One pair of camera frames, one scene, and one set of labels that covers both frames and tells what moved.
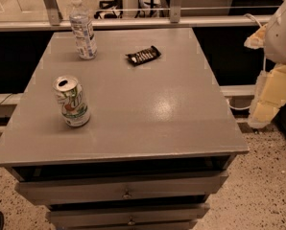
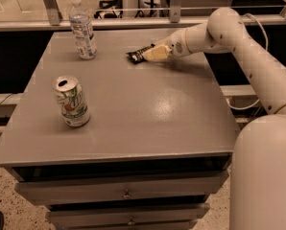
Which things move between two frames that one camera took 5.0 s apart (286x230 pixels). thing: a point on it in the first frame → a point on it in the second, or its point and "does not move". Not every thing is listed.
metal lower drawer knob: (131, 222) does not move
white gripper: (283, 37) → (176, 43)
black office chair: (109, 9) does not move
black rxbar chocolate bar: (143, 56) does not move
